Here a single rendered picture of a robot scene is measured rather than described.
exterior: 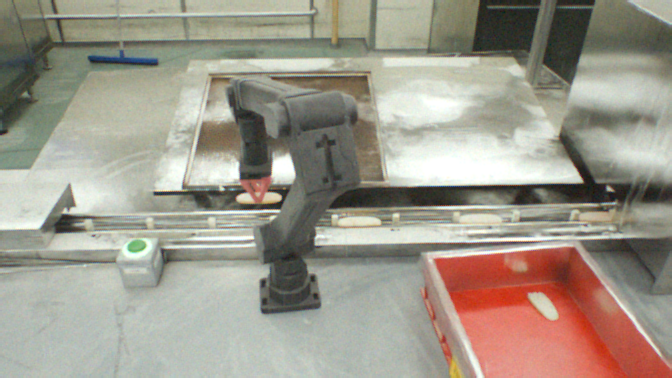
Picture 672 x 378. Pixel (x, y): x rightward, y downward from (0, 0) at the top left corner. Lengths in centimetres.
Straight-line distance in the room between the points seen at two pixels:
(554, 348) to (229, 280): 64
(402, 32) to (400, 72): 295
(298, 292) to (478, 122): 76
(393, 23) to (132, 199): 349
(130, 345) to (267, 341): 25
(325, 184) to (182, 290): 55
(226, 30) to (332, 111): 429
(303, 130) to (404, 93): 97
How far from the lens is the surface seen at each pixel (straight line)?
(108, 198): 147
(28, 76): 421
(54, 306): 120
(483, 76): 175
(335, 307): 107
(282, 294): 104
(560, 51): 307
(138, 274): 115
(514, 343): 107
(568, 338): 111
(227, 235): 119
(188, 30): 500
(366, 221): 122
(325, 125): 67
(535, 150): 149
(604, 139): 140
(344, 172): 67
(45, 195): 135
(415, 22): 465
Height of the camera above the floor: 160
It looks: 34 degrees down
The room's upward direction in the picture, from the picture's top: straight up
